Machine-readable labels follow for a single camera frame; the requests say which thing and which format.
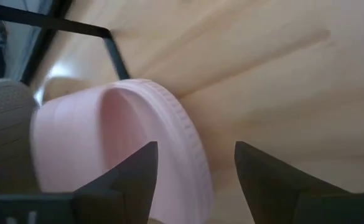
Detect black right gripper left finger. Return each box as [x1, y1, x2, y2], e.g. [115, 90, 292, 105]
[72, 141, 159, 224]

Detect wooden shelf with black frame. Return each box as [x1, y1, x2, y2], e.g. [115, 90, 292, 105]
[0, 1, 131, 81]

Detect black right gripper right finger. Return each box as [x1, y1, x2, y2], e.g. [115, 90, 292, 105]
[234, 141, 349, 224]

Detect pink slide sandal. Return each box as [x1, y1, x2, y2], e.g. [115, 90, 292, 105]
[30, 78, 213, 224]

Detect grey slide sandal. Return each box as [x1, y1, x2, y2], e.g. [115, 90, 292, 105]
[0, 78, 41, 194]

